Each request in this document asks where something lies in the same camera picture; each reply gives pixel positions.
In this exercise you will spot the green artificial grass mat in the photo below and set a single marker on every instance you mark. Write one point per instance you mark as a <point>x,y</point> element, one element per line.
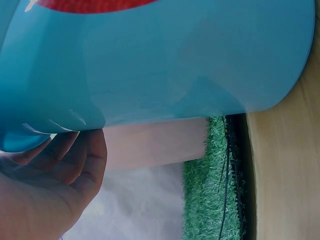
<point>207,190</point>

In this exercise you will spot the blue glossy container red label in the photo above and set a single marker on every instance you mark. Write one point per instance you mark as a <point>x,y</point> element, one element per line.
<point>155,62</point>

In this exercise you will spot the person's left fingers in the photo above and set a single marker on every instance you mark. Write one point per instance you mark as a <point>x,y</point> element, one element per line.
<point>86,160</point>

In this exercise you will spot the person's left hand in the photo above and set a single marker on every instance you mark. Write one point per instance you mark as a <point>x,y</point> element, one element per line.
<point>37,195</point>

